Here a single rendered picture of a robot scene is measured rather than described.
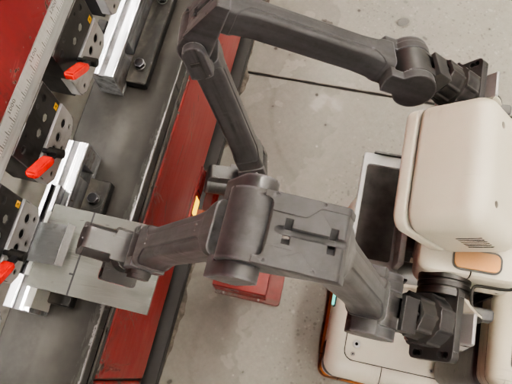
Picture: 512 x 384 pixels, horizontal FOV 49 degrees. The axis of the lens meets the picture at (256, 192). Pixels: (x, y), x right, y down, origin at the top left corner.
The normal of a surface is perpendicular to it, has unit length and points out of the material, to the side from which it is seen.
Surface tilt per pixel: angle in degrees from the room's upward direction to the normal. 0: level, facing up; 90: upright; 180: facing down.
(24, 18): 90
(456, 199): 42
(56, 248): 26
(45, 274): 0
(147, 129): 0
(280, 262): 5
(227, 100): 74
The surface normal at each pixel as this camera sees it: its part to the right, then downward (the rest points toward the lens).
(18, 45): 0.97, 0.21
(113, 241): 0.35, -0.19
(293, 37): 0.01, 0.79
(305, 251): 0.03, -0.28
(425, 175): -0.69, -0.36
